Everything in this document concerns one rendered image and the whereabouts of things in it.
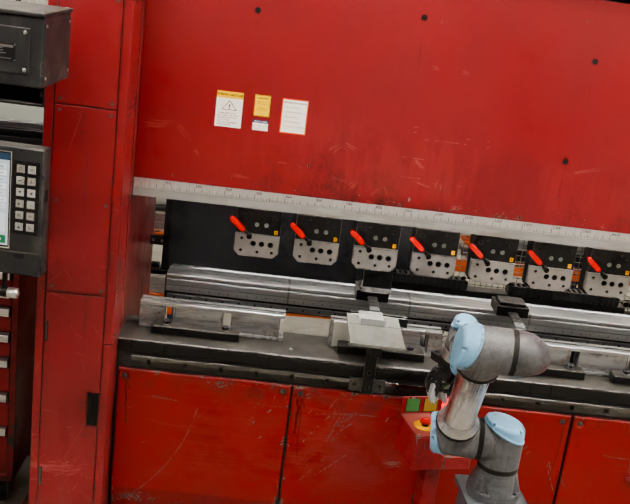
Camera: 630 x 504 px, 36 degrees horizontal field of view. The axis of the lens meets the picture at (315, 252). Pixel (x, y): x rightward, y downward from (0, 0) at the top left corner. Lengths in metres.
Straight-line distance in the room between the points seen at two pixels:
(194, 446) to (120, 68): 1.32
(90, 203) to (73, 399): 0.67
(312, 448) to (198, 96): 1.26
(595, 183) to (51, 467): 2.05
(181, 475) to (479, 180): 1.45
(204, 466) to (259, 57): 1.42
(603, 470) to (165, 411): 1.54
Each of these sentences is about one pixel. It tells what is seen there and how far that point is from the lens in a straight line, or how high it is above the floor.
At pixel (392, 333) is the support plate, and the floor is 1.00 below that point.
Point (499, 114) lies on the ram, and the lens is 3.26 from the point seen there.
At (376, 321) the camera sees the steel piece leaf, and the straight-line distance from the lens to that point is 3.33.
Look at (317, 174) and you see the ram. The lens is 3.24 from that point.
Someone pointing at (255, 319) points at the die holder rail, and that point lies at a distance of 3.41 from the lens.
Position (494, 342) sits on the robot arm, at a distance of 2.43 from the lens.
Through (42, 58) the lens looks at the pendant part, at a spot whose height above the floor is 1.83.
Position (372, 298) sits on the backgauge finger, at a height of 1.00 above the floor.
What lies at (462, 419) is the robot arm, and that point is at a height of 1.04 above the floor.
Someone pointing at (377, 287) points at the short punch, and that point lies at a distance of 3.39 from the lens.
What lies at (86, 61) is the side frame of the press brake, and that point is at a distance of 3.04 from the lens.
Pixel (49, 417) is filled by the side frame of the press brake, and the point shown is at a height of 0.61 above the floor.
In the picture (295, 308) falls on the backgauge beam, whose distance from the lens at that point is 3.66.
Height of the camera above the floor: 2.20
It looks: 17 degrees down
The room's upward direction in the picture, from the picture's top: 7 degrees clockwise
